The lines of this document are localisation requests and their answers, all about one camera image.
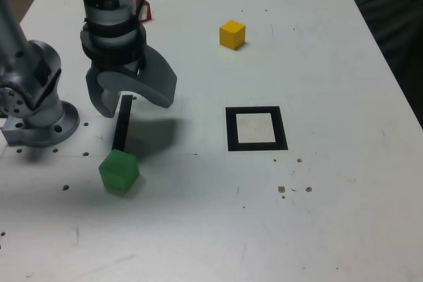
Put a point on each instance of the black tape strip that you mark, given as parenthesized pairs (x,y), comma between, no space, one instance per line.
(120,130)

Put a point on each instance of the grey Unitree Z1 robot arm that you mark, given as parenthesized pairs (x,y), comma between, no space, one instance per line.
(39,64)

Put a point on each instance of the green cube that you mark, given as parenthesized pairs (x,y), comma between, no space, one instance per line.
(117,173)

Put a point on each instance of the black tape square outline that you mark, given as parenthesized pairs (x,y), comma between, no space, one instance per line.
(231,130)

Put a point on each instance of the person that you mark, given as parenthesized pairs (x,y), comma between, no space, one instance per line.
(396,14)

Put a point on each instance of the red cube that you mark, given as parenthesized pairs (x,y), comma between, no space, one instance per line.
(150,11)

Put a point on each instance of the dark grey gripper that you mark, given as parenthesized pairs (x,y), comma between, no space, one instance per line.
(115,65)

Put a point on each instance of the yellow cube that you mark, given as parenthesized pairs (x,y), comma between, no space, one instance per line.
(231,36)

